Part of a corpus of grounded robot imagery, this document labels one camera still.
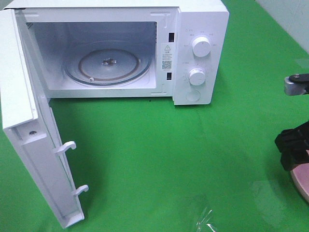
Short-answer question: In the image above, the white microwave oven body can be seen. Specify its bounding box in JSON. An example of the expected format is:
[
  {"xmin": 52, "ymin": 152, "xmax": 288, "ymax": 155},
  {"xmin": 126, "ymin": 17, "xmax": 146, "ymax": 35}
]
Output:
[{"xmin": 0, "ymin": 0, "xmax": 229, "ymax": 107}]

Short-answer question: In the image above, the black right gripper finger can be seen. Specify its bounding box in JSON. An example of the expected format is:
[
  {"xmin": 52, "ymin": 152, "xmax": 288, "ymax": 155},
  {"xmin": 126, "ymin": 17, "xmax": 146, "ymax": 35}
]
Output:
[{"xmin": 275, "ymin": 121, "xmax": 309, "ymax": 171}]

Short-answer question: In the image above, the upper white microwave knob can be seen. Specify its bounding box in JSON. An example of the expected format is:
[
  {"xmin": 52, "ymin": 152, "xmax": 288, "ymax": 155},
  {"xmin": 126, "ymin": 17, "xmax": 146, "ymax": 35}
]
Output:
[{"xmin": 192, "ymin": 36, "xmax": 211, "ymax": 58}]

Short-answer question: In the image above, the white microwave knob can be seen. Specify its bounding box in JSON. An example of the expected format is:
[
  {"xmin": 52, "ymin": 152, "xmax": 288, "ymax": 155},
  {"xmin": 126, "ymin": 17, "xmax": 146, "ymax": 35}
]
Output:
[
  {"xmin": 192, "ymin": 36, "xmax": 211, "ymax": 58},
  {"xmin": 189, "ymin": 68, "xmax": 206, "ymax": 86}
]

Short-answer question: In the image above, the pink plate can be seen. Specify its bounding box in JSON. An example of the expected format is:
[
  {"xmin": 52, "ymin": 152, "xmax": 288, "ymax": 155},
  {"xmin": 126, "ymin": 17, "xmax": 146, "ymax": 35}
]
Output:
[{"xmin": 290, "ymin": 149, "xmax": 309, "ymax": 203}]

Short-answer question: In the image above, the white microwave door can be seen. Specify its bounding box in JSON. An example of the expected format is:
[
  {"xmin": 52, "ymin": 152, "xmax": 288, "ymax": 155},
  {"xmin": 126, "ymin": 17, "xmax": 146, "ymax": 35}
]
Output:
[{"xmin": 0, "ymin": 9, "xmax": 88, "ymax": 228}]

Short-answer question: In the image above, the lower white microwave knob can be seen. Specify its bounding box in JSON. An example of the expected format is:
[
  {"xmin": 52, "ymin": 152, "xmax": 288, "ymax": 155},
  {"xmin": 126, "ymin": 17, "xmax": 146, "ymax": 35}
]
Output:
[{"xmin": 189, "ymin": 68, "xmax": 206, "ymax": 86}]

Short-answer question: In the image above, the round door release button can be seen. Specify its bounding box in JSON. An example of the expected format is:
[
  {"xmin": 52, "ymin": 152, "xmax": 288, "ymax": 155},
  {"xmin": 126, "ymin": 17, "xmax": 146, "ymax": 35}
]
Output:
[{"xmin": 186, "ymin": 90, "xmax": 200, "ymax": 102}]

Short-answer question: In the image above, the glass microwave turntable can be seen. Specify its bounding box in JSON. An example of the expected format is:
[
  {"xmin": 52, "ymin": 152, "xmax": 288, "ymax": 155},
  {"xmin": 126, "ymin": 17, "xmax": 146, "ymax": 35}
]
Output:
[{"xmin": 63, "ymin": 40, "xmax": 155, "ymax": 87}]

